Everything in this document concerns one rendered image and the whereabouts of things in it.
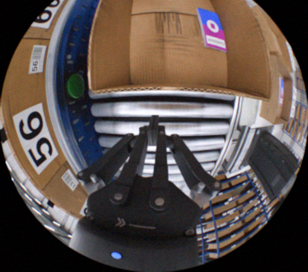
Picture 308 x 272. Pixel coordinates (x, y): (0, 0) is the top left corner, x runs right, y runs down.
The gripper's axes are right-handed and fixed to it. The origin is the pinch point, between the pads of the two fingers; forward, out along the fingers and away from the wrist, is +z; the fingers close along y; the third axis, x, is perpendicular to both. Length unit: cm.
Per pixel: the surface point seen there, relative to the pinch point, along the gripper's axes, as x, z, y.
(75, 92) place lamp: 8.0, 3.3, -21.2
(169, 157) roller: -17.5, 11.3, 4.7
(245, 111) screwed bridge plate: 1.2, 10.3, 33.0
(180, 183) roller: -36.8, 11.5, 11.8
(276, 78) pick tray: 17.5, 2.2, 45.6
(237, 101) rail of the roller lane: 4.5, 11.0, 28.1
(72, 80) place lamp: 11.3, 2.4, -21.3
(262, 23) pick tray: 46, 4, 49
